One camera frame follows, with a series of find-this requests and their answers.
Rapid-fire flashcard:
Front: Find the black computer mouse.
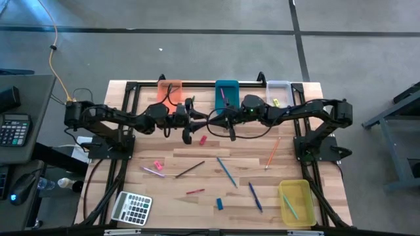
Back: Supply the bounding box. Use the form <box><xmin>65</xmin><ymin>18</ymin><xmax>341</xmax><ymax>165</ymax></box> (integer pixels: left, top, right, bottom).
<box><xmin>9</xmin><ymin>172</ymin><xmax>38</xmax><ymax>207</ymax></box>

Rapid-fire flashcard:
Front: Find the black aluminium table frame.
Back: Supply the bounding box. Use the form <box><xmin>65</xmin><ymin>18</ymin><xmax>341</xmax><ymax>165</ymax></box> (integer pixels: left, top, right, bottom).
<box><xmin>74</xmin><ymin>71</ymin><xmax>354</xmax><ymax>230</ymax></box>

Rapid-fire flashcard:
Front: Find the yellow translucent plastic bin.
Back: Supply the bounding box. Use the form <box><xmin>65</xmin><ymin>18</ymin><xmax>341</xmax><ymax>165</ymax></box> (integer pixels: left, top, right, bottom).
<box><xmin>278</xmin><ymin>178</ymin><xmax>318</xmax><ymax>227</ymax></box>

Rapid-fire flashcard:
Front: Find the light green pencil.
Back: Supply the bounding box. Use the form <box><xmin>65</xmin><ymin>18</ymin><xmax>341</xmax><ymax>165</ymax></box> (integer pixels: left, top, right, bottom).
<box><xmin>282</xmin><ymin>193</ymin><xmax>300</xmax><ymax>221</ymax></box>

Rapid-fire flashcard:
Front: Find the yellow cable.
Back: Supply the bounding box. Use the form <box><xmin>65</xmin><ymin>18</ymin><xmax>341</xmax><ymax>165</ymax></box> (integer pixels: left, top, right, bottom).
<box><xmin>37</xmin><ymin>0</ymin><xmax>75</xmax><ymax>102</ymax></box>

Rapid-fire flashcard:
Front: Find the grey metal cart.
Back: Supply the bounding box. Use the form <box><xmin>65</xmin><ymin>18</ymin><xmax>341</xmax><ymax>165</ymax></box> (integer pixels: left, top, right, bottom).
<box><xmin>360</xmin><ymin>81</ymin><xmax>420</xmax><ymax>193</ymax></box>

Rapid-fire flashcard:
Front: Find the dark brown pencil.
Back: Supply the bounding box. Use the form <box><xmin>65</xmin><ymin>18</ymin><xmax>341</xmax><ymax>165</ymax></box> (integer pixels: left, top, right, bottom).
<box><xmin>175</xmin><ymin>160</ymin><xmax>206</xmax><ymax>180</ymax></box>

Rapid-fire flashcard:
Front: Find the thin black floor cable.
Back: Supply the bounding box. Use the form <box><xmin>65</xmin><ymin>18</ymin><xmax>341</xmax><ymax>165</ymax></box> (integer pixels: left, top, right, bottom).
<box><xmin>49</xmin><ymin>87</ymin><xmax>96</xmax><ymax>106</ymax></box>

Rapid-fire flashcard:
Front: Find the clear water bottle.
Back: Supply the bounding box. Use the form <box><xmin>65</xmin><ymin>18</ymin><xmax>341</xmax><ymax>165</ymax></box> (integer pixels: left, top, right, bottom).
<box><xmin>37</xmin><ymin>177</ymin><xmax>56</xmax><ymax>191</ymax></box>

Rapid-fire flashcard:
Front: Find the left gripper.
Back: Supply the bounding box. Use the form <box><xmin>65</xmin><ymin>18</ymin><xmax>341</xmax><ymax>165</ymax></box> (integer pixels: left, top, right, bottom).
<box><xmin>170</xmin><ymin>96</ymin><xmax>211</xmax><ymax>145</ymax></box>

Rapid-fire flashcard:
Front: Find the purple pen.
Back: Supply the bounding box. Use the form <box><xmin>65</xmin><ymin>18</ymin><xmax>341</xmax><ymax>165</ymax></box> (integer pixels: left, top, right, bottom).
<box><xmin>141</xmin><ymin>167</ymin><xmax>166</xmax><ymax>178</ymax></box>

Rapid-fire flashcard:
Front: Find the teal plastic bin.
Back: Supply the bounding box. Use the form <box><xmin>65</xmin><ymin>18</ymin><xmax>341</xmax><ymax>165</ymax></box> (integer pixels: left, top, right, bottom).
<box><xmin>215</xmin><ymin>79</ymin><xmax>240</xmax><ymax>115</ymax></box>

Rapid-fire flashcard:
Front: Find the black speaker box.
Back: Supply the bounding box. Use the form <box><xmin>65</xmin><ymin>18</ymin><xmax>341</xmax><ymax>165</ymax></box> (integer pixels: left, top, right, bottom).
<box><xmin>0</xmin><ymin>85</ymin><xmax>22</xmax><ymax>114</ymax></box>

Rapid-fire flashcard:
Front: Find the white power strip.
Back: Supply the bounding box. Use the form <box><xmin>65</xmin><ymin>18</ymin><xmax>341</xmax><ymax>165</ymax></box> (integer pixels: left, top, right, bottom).
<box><xmin>58</xmin><ymin>136</ymin><xmax>93</xmax><ymax>164</ymax></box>

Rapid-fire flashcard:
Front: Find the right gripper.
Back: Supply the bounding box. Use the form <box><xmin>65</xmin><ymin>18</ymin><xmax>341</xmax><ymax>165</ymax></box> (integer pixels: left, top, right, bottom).
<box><xmin>208</xmin><ymin>95</ymin><xmax>245</xmax><ymax>142</ymax></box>

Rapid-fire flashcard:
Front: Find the white bottle with black cap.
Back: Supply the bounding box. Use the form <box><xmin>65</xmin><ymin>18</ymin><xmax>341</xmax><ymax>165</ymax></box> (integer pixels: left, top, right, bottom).
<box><xmin>57</xmin><ymin>177</ymin><xmax>85</xmax><ymax>193</ymax></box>

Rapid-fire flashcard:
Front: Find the black calculator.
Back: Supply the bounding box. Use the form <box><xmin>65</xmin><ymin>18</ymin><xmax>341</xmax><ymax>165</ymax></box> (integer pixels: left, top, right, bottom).
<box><xmin>0</xmin><ymin>113</ymin><xmax>33</xmax><ymax>148</ymax></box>

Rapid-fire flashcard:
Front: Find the white calculator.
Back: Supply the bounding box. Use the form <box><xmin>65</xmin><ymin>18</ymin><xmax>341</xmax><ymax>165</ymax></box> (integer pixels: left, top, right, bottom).
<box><xmin>110</xmin><ymin>191</ymin><xmax>154</xmax><ymax>227</ymax></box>

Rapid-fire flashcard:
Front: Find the long blue pen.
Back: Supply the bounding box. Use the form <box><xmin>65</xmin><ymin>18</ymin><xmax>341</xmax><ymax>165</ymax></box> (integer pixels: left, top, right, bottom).
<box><xmin>247</xmin><ymin>182</ymin><xmax>264</xmax><ymax>213</ymax></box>

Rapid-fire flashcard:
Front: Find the black cable bundle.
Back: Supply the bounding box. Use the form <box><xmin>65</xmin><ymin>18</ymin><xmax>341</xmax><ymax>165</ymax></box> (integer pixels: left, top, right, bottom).
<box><xmin>80</xmin><ymin>159</ymin><xmax>129</xmax><ymax>227</ymax></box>

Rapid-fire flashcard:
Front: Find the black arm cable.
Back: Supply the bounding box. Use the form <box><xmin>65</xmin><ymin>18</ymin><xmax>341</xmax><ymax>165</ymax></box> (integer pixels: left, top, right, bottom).
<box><xmin>162</xmin><ymin>83</ymin><xmax>175</xmax><ymax>114</ymax></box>
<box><xmin>205</xmin><ymin>107</ymin><xmax>275</xmax><ymax>142</ymax></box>

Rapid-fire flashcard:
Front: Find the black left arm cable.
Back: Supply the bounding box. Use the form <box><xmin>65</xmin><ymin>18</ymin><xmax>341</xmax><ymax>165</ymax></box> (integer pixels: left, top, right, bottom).
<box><xmin>162</xmin><ymin>83</ymin><xmax>175</xmax><ymax>114</ymax></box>

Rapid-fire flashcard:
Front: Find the orange pencil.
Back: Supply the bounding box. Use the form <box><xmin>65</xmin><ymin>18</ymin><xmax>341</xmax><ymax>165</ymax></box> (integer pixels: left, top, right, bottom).
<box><xmin>264</xmin><ymin>136</ymin><xmax>282</xmax><ymax>170</ymax></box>

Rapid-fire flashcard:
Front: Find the orange translucent plastic bin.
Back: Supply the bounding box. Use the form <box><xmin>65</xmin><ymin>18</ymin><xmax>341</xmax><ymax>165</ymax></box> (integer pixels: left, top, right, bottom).
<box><xmin>156</xmin><ymin>79</ymin><xmax>183</xmax><ymax>115</ymax></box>

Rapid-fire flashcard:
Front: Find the grey desk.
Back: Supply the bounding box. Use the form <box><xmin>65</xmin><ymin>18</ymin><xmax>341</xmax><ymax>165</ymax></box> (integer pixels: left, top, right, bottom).
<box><xmin>0</xmin><ymin>74</ymin><xmax>56</xmax><ymax>165</ymax></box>

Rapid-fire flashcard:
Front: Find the clear plastic bin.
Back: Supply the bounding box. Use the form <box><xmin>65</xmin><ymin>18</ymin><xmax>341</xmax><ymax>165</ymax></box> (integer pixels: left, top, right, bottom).
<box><xmin>265</xmin><ymin>80</ymin><xmax>293</xmax><ymax>108</ymax></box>

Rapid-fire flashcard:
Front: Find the blue pencil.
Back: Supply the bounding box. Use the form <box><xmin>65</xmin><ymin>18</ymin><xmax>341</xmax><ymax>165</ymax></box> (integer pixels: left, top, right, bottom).
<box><xmin>216</xmin><ymin>157</ymin><xmax>238</xmax><ymax>189</ymax></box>

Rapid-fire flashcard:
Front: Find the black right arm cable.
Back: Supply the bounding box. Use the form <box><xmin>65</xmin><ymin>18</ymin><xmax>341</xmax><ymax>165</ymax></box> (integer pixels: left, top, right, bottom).
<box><xmin>205</xmin><ymin>107</ymin><xmax>275</xmax><ymax>142</ymax></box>

